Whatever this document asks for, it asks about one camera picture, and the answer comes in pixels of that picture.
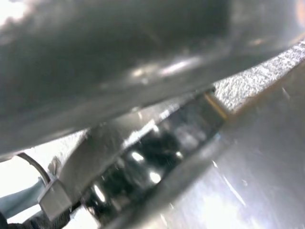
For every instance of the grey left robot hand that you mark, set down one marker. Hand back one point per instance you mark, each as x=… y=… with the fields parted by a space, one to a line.
x=119 y=47

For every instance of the black glossy robot joint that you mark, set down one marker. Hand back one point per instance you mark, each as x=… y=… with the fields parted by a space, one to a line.
x=147 y=151

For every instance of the grey connector block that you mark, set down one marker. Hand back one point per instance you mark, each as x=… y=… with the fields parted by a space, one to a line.
x=53 y=199

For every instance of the silver robot body shell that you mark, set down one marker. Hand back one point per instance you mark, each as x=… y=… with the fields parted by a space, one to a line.
x=250 y=173

